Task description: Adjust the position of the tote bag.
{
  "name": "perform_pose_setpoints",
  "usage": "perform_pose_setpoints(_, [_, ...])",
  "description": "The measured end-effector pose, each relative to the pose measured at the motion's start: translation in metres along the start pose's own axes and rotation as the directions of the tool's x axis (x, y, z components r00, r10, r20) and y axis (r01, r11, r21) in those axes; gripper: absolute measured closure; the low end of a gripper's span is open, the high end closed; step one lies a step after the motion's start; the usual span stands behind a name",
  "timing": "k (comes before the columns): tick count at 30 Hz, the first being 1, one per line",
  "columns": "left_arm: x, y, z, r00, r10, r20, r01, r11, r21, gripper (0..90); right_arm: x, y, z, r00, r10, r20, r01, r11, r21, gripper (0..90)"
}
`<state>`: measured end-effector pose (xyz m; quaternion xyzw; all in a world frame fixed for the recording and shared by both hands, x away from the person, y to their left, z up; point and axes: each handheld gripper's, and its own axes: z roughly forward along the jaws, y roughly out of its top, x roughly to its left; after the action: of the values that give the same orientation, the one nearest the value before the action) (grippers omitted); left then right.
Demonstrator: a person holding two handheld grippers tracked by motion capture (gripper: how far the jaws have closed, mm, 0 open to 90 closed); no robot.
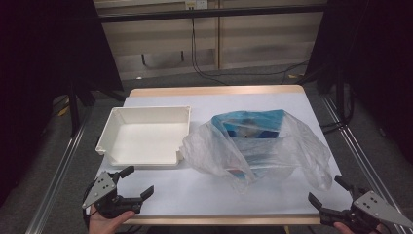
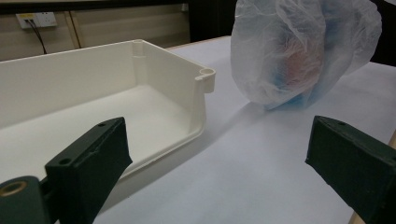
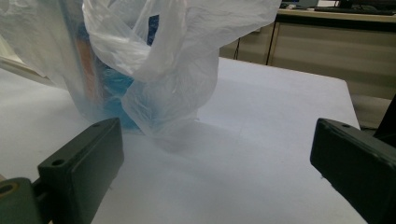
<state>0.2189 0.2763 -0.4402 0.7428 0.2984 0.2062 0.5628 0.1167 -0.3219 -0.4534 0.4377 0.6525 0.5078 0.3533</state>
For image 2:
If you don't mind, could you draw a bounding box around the translucent plastic bag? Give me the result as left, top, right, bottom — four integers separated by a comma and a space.
230, 0, 384, 111

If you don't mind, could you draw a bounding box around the white plastic bin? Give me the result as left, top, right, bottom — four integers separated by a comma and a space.
0, 38, 217, 216

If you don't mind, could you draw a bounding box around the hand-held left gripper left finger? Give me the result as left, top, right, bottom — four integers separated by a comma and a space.
45, 117, 134, 224

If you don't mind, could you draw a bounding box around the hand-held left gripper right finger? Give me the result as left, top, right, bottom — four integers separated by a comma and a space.
304, 115, 396, 224

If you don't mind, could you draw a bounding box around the white wall socket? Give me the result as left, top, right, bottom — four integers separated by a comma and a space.
16, 11, 59, 30

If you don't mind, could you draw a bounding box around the blue snack pouch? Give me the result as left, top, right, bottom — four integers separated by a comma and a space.
264, 3, 349, 111

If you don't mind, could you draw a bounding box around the black power cable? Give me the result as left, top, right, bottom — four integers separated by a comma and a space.
25, 19, 49, 55

